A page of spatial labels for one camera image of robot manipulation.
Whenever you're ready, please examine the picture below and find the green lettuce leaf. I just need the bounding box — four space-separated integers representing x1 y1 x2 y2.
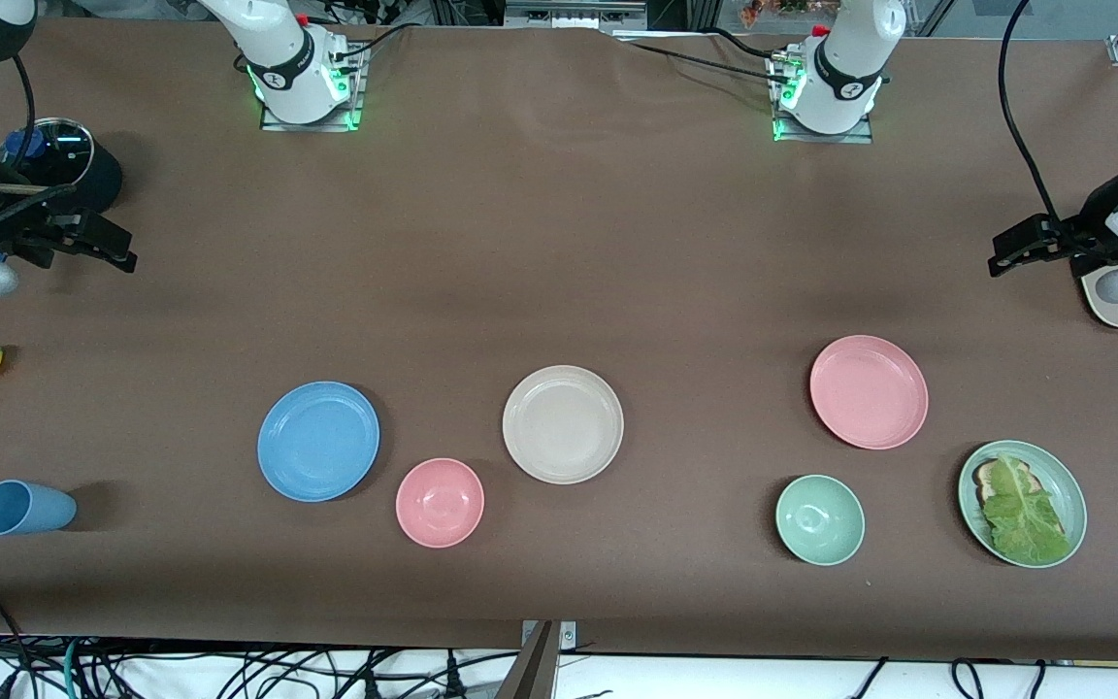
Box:
981 454 1069 566

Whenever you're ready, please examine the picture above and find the silver clamp bracket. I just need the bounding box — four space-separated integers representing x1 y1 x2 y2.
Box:
521 620 577 649

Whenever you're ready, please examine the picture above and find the pink plastic plate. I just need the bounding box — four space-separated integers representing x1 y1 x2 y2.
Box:
809 335 930 450

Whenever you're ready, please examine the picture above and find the colourful toy food pile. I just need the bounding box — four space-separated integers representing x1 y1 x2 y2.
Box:
739 0 841 28

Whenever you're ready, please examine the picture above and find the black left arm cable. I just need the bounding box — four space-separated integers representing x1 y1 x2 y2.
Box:
999 0 1067 232

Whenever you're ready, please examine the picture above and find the dark brown camera pole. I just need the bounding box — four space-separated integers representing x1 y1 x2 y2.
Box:
494 621 560 699

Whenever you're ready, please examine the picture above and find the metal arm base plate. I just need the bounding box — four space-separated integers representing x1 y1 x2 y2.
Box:
260 44 364 132
771 49 874 145

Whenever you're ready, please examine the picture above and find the toast bread slice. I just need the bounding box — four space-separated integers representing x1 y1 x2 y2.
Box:
972 459 1036 506

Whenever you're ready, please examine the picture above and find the glass lid with blue knob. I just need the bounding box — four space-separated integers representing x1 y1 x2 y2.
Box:
0 118 94 187

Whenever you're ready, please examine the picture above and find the black pot with blue handle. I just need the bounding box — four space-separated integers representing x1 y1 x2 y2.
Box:
0 116 123 216

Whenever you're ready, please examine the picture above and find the black base cable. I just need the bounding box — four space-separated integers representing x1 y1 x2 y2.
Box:
612 27 798 88
331 21 424 77

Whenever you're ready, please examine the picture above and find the pink plastic bowl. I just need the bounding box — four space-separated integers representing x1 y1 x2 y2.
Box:
395 457 485 549

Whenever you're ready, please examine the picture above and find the green plastic bowl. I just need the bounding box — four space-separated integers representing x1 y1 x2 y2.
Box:
775 474 866 567

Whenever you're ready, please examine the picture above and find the blue plastic plate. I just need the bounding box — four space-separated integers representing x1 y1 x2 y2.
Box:
257 381 380 503

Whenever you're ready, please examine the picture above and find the grey metal rail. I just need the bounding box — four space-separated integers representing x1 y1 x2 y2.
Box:
504 0 647 30

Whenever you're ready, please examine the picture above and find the beige plastic plate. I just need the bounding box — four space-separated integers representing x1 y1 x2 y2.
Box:
502 365 625 485

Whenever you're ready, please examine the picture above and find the blue plastic cup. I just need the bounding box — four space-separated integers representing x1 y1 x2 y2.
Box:
0 480 78 537

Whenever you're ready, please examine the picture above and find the green plastic plate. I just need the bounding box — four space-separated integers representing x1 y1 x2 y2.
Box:
958 440 1088 569

